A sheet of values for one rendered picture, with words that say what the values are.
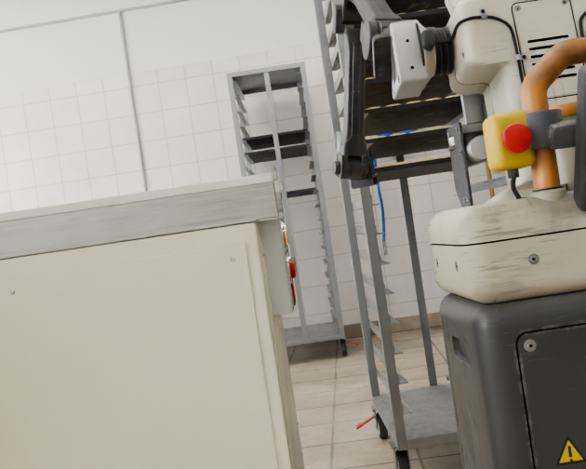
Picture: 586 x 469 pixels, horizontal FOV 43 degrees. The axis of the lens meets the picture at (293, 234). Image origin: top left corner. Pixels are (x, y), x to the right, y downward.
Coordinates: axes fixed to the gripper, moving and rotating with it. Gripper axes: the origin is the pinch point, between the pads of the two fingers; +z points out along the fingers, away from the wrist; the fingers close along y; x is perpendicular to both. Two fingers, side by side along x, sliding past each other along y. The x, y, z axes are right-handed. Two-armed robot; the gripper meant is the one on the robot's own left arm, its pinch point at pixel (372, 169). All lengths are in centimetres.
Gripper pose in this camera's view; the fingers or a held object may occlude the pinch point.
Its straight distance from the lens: 218.2
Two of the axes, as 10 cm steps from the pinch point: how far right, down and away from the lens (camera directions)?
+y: -1.5, -9.9, 0.2
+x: -8.6, 1.4, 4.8
